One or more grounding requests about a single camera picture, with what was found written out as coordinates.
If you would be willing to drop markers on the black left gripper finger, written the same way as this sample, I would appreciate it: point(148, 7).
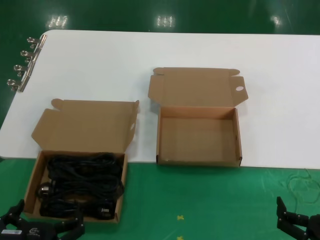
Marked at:
point(77, 220)
point(13, 213)

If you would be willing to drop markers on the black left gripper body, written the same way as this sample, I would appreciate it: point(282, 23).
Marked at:
point(27, 232)

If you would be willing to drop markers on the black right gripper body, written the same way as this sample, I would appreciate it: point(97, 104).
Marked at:
point(314, 228)

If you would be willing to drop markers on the open brown cardboard box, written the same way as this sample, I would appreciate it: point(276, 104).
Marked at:
point(87, 125)
point(195, 135)

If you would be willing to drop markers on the green table cloth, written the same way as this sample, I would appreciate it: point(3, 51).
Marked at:
point(200, 200)

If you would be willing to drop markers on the silver metal binder clip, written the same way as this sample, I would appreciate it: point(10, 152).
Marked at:
point(20, 85)
point(25, 70)
point(37, 42)
point(31, 56)

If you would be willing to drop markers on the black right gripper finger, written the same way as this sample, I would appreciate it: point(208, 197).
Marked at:
point(282, 212)

